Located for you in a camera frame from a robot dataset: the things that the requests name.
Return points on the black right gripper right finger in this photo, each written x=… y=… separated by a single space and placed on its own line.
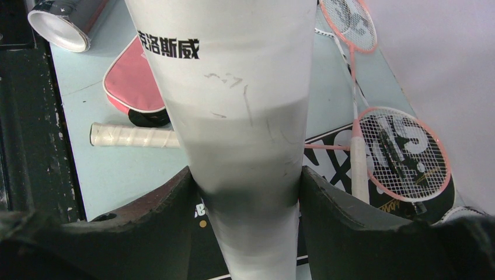
x=348 y=239

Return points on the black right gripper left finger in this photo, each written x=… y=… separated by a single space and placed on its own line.
x=148 y=238

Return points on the white shuttlecock tube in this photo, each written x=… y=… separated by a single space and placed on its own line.
x=235 y=79

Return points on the black shuttlecock tube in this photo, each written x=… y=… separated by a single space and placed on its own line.
x=70 y=25

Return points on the pink racket on black bag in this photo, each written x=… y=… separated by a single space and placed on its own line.
x=396 y=151

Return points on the white black racket far right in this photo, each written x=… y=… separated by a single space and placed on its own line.
x=460 y=212

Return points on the pink racket cover bag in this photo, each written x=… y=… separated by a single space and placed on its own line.
x=129 y=83

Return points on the pink racket far left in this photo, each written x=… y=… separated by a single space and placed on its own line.
x=352 y=23

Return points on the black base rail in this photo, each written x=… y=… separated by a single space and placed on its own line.
x=38 y=171

